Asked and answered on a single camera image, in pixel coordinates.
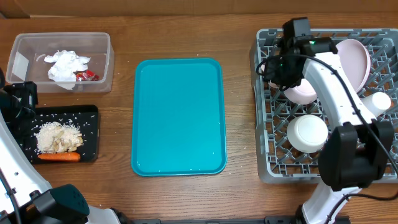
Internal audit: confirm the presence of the clear plastic bin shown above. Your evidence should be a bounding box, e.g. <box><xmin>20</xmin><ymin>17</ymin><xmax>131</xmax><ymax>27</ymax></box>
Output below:
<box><xmin>6</xmin><ymin>32</ymin><xmax>114</xmax><ymax>93</ymax></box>

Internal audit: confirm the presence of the black waste tray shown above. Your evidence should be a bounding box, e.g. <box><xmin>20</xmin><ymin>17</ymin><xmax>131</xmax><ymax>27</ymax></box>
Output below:
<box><xmin>12</xmin><ymin>105</ymin><xmax>100</xmax><ymax>164</ymax></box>

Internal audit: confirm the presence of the pink round plate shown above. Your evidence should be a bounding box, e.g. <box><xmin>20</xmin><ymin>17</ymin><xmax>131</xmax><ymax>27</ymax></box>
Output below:
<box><xmin>336</xmin><ymin>39</ymin><xmax>371</xmax><ymax>93</ymax></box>

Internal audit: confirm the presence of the teal serving tray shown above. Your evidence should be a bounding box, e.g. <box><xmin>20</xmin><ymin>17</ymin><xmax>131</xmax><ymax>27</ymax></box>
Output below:
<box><xmin>131</xmin><ymin>58</ymin><xmax>227</xmax><ymax>177</ymax></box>

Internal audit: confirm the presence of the grey dishwasher rack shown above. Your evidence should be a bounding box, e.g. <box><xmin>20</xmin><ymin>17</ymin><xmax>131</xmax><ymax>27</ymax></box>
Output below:
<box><xmin>250</xmin><ymin>28</ymin><xmax>397</xmax><ymax>184</ymax></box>

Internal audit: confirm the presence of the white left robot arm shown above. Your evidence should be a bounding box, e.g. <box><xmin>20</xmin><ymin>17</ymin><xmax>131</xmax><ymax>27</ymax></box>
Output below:
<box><xmin>1</xmin><ymin>82</ymin><xmax>129</xmax><ymax>224</ymax></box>

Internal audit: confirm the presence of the rice and peanut pile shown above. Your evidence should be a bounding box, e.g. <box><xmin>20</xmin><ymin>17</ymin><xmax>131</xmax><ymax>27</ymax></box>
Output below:
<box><xmin>34</xmin><ymin>121</ymin><xmax>84</xmax><ymax>154</ymax></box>

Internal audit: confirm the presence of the white bowl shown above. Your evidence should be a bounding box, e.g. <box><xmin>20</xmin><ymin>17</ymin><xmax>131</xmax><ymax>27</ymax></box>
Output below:
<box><xmin>287</xmin><ymin>114</ymin><xmax>328</xmax><ymax>153</ymax></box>

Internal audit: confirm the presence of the red snack wrapper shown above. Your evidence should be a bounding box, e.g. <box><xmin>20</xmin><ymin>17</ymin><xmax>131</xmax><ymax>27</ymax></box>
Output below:
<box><xmin>75</xmin><ymin>70</ymin><xmax>99</xmax><ymax>82</ymax></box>

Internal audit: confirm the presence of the orange carrot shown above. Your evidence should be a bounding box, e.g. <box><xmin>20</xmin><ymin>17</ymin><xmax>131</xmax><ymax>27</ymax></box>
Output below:
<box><xmin>38</xmin><ymin>152</ymin><xmax>80</xmax><ymax>162</ymax></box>

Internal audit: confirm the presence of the white paper cup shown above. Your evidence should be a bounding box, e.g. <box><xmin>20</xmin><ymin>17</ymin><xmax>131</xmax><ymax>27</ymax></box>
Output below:
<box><xmin>361</xmin><ymin>92</ymin><xmax>391</xmax><ymax>117</ymax></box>

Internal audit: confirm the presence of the pink small bowl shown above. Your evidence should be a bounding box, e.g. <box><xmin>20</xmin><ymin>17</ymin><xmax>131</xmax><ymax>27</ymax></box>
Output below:
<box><xmin>284</xmin><ymin>79</ymin><xmax>317</xmax><ymax>105</ymax></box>

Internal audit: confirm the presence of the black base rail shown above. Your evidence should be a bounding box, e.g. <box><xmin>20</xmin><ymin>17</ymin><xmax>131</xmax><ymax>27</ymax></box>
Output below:
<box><xmin>118</xmin><ymin>215</ymin><xmax>352</xmax><ymax>224</ymax></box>

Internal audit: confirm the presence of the white napkin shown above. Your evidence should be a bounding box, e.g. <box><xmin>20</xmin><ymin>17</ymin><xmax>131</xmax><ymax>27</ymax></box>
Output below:
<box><xmin>44</xmin><ymin>50</ymin><xmax>91</xmax><ymax>90</ymax></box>

